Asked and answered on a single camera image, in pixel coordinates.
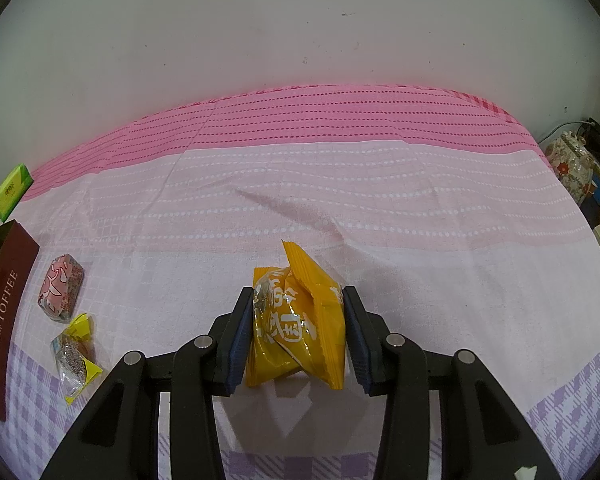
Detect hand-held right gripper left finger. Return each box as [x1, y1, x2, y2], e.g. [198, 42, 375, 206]
[40, 286, 255, 480]

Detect floral teapot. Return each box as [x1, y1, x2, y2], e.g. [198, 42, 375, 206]
[545, 130, 599, 206]

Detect yellow-edged clear snack packet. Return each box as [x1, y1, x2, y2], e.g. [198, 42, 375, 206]
[50, 312, 103, 405]

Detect plain orange snack packet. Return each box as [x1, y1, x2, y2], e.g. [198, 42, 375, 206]
[281, 240, 348, 391]

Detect pink patterned snack packet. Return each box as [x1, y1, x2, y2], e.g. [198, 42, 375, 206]
[37, 254, 86, 323]

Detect pink and purple bed sheet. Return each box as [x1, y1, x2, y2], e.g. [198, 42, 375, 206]
[0, 82, 600, 480]

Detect dark red toffee tin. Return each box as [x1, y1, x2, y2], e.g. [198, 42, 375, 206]
[0, 219, 41, 422]

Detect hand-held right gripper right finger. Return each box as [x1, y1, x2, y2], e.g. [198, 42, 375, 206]
[343, 286, 563, 480]

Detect small light green box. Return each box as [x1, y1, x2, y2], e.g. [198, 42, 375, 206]
[0, 164, 33, 222]

